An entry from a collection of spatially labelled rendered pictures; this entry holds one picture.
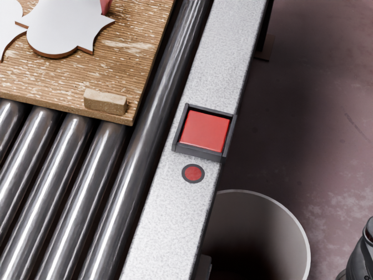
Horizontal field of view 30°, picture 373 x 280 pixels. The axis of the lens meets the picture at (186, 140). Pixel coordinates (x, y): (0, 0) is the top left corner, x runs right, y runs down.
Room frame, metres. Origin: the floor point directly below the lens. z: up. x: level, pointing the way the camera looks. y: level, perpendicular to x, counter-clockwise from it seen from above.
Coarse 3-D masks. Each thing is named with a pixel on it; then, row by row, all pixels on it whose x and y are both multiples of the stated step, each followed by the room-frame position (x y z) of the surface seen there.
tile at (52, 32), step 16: (48, 0) 0.78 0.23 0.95; (64, 0) 0.79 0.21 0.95; (80, 0) 0.79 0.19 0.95; (96, 0) 0.80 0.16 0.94; (32, 16) 0.74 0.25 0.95; (48, 16) 0.75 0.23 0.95; (64, 16) 0.75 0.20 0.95; (80, 16) 0.76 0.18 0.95; (96, 16) 0.76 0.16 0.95; (32, 32) 0.71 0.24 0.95; (48, 32) 0.71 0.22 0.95; (64, 32) 0.72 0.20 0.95; (80, 32) 0.72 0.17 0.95; (96, 32) 0.73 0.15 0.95; (32, 48) 0.68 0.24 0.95; (48, 48) 0.68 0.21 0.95; (64, 48) 0.68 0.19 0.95; (80, 48) 0.69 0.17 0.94
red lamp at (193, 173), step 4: (188, 168) 0.52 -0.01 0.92; (192, 168) 0.53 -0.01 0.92; (196, 168) 0.53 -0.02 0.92; (188, 172) 0.52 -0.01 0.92; (192, 172) 0.52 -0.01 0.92; (196, 172) 0.52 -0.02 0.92; (200, 172) 0.52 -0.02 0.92; (188, 176) 0.51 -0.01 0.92; (192, 176) 0.51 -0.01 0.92; (196, 176) 0.51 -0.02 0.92; (200, 176) 0.51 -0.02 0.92; (192, 180) 0.51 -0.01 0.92
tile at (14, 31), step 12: (0, 0) 0.78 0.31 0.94; (12, 0) 0.78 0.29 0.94; (0, 12) 0.75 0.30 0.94; (12, 12) 0.75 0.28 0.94; (0, 24) 0.72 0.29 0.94; (12, 24) 0.73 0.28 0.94; (0, 36) 0.70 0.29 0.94; (12, 36) 0.70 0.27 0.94; (0, 48) 0.68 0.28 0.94; (0, 60) 0.66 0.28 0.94
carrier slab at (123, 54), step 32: (32, 0) 0.79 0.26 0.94; (128, 0) 0.82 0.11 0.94; (160, 0) 0.82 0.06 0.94; (128, 32) 0.75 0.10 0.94; (160, 32) 0.75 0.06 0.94; (0, 64) 0.65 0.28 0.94; (32, 64) 0.66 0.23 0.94; (64, 64) 0.67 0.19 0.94; (96, 64) 0.67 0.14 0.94; (128, 64) 0.68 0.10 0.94; (0, 96) 0.61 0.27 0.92; (32, 96) 0.60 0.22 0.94; (64, 96) 0.61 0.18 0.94; (128, 96) 0.62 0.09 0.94
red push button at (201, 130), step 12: (192, 120) 0.60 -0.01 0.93; (204, 120) 0.60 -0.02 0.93; (216, 120) 0.60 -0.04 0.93; (228, 120) 0.60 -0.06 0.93; (192, 132) 0.58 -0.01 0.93; (204, 132) 0.58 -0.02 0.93; (216, 132) 0.58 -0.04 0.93; (192, 144) 0.56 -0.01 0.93; (204, 144) 0.56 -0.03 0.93; (216, 144) 0.56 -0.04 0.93
